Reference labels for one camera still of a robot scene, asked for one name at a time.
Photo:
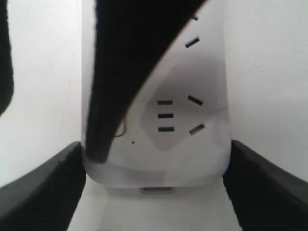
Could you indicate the white five-outlet power strip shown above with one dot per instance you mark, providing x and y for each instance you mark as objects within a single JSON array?
[{"x": 177, "y": 131}]

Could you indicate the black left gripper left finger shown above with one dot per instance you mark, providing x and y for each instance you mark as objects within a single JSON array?
[{"x": 45, "y": 199}]

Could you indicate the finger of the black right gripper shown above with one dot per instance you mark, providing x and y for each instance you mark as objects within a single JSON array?
[
  {"x": 131, "y": 38},
  {"x": 6, "y": 67}
]

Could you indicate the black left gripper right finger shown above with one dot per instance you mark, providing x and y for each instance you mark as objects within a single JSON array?
[{"x": 264, "y": 196}]

